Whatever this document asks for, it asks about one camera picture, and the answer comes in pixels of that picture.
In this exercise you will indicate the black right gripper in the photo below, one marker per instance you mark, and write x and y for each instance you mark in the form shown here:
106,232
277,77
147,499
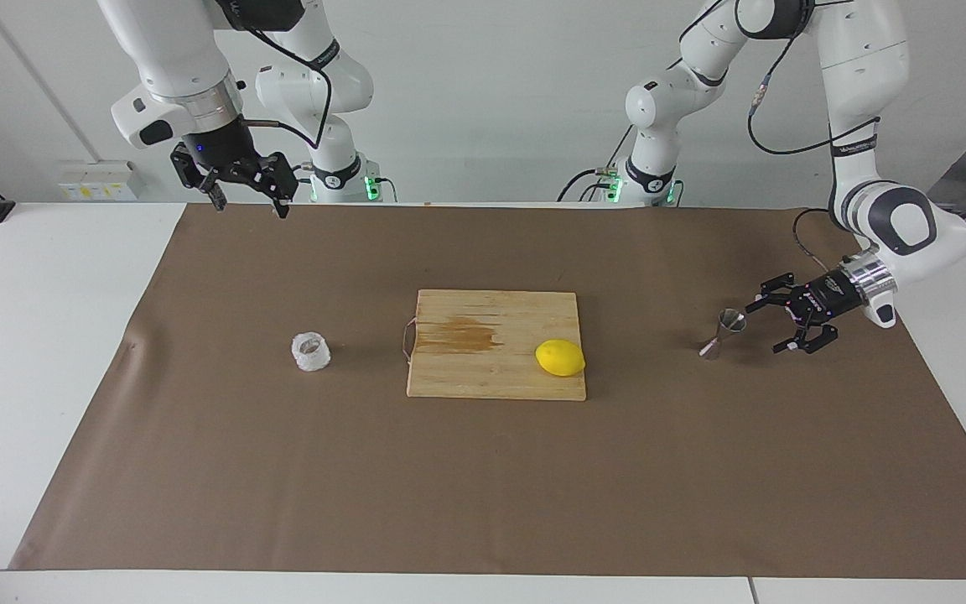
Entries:
219,151

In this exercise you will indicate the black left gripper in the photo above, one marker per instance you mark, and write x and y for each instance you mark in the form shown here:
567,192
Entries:
827,295

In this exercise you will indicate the steel double jigger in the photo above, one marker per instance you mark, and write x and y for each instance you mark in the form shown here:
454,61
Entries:
730,323

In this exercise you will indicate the clear glass cup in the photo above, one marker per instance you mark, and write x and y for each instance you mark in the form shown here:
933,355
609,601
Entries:
311,352

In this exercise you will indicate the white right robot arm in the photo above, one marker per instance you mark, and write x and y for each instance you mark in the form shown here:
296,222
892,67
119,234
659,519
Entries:
173,50

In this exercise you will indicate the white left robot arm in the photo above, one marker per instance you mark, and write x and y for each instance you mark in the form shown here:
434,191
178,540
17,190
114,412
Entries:
860,67

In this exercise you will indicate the yellow lemon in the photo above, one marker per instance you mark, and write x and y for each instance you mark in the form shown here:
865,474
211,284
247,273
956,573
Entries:
560,358

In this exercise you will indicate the wooden cutting board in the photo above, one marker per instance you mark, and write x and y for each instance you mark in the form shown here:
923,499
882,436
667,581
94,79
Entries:
516,377

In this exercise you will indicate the brown paper table mat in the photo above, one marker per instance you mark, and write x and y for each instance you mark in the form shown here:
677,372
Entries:
282,470

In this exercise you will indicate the white wall socket box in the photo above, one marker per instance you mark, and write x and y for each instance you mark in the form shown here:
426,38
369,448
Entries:
97,180

